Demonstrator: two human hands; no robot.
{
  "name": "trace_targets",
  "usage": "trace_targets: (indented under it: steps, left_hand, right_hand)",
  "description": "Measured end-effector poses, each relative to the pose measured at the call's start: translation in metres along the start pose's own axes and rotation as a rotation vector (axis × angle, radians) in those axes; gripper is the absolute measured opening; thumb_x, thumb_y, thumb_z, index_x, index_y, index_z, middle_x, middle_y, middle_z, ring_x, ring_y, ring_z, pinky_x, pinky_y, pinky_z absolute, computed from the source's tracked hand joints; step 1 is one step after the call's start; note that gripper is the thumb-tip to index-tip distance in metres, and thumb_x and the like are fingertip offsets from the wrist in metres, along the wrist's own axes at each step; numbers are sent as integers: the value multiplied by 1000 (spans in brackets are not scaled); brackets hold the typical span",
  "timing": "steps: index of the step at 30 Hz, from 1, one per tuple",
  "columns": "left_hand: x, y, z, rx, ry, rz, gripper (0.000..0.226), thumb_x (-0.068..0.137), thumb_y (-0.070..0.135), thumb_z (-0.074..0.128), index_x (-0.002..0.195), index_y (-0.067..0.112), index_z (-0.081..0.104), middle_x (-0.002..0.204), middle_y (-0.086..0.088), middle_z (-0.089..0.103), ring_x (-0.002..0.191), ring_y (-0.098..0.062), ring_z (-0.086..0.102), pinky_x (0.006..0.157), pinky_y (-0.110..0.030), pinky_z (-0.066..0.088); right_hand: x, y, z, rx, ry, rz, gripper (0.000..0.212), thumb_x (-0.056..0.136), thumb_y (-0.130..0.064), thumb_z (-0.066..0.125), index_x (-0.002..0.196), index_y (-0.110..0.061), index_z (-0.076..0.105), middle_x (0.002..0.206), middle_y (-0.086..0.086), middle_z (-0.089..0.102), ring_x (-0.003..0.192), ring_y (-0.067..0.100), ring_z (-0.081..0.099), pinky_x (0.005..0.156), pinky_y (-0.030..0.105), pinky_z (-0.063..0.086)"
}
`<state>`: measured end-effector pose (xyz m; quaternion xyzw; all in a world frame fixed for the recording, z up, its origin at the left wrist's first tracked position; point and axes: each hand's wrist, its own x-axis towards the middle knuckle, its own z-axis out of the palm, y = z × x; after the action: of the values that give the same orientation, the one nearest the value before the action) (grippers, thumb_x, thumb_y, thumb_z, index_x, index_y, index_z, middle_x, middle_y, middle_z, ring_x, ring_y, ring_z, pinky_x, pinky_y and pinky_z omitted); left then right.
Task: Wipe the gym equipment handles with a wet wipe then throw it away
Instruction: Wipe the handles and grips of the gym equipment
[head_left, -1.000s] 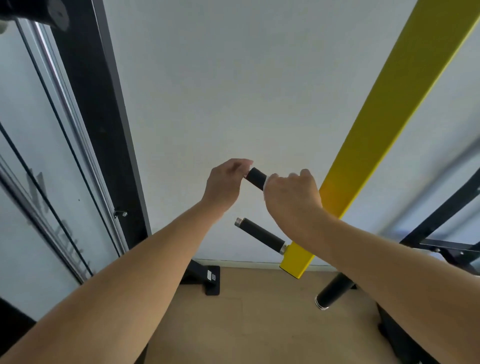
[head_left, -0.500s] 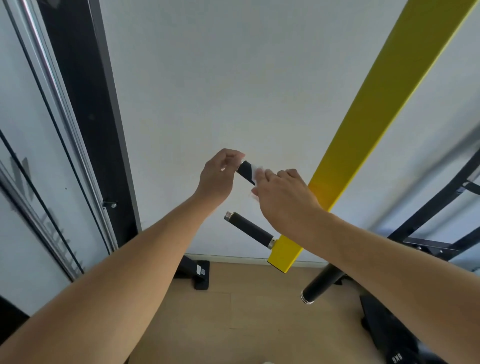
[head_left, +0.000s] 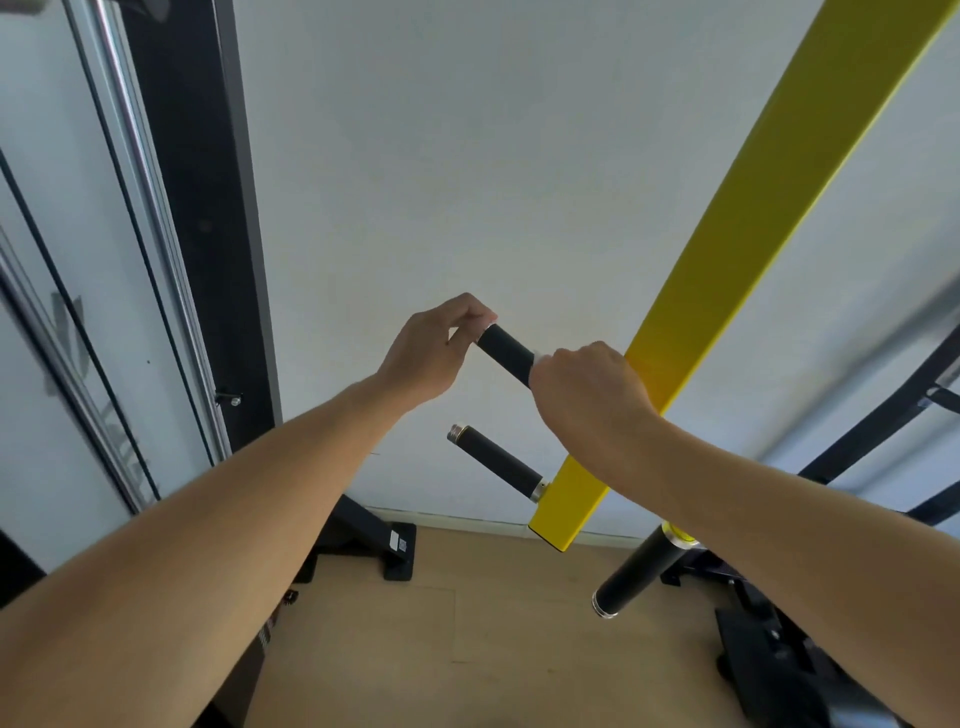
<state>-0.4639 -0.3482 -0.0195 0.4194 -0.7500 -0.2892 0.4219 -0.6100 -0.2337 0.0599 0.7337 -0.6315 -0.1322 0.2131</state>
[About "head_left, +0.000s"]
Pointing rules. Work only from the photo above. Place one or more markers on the white cleaning wipe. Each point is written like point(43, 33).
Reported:
point(541, 355)

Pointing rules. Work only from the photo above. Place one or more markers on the person's left forearm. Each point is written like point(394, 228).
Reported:
point(187, 562)

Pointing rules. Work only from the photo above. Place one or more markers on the person's right hand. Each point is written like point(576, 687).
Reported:
point(592, 405)

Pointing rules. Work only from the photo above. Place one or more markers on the person's left hand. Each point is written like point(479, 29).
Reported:
point(424, 360)

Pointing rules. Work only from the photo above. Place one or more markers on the translucent machine guard panel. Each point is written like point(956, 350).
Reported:
point(45, 112)

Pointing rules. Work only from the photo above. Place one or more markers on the chrome guide rod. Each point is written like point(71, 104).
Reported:
point(71, 379)
point(159, 225)

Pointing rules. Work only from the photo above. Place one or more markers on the black machine lower frame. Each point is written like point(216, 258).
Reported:
point(19, 570)

